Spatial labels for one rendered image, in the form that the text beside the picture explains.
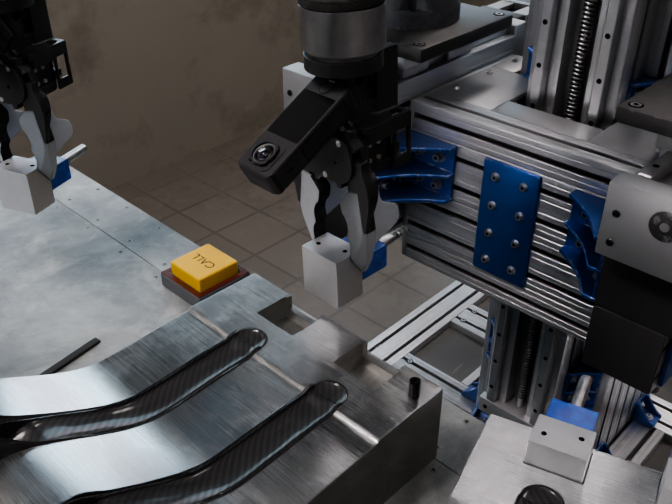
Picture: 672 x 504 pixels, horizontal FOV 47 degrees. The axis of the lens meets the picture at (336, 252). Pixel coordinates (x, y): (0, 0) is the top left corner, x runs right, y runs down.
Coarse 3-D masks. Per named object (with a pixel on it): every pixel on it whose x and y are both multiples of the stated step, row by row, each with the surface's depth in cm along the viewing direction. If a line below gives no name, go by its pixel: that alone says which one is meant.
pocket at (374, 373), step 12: (360, 348) 75; (336, 360) 73; (348, 360) 74; (360, 360) 76; (372, 360) 75; (348, 372) 75; (360, 372) 75; (372, 372) 75; (384, 372) 74; (396, 372) 74; (372, 384) 74
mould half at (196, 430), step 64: (192, 320) 78; (256, 320) 78; (320, 320) 78; (0, 384) 65; (64, 384) 69; (128, 384) 71; (256, 384) 70; (384, 384) 70; (64, 448) 60; (128, 448) 63; (192, 448) 64; (320, 448) 64; (384, 448) 66
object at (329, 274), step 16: (320, 240) 78; (336, 240) 78; (384, 240) 82; (304, 256) 78; (320, 256) 76; (336, 256) 75; (384, 256) 80; (304, 272) 79; (320, 272) 77; (336, 272) 75; (352, 272) 77; (368, 272) 79; (320, 288) 78; (336, 288) 76; (352, 288) 78; (336, 304) 77
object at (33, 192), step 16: (16, 160) 93; (32, 160) 93; (64, 160) 96; (0, 176) 91; (16, 176) 90; (32, 176) 90; (64, 176) 96; (0, 192) 93; (16, 192) 92; (32, 192) 91; (48, 192) 94; (16, 208) 93; (32, 208) 92
